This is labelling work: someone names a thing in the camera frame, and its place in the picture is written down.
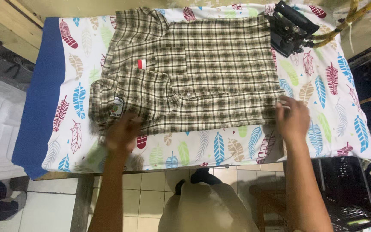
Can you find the person's left hand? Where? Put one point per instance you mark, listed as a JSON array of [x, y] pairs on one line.
[[121, 133]]

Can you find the person's right hand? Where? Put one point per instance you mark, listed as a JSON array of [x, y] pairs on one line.
[[293, 119]]

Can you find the person's left fingers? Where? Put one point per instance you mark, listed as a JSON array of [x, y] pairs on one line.
[[134, 121]]

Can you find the person's right fingers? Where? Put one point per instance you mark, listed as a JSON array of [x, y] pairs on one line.
[[282, 109]]

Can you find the brown plaid shirt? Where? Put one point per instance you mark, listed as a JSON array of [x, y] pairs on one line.
[[188, 77]]

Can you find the feather print cloth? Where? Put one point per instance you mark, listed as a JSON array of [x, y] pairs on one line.
[[317, 96]]

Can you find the black clothes iron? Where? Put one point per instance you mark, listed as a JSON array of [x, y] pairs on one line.
[[290, 29]]

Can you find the wooden stool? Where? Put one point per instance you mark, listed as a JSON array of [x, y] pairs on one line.
[[269, 203]]

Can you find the blue cloth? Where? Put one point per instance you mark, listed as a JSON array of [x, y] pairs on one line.
[[40, 100]]

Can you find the black plastic laundry basket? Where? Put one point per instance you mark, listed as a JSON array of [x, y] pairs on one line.
[[353, 193]]

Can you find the person's beige clothing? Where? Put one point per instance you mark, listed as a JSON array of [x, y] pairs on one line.
[[204, 209]]

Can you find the wooden board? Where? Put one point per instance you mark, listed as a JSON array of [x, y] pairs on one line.
[[11, 29]]

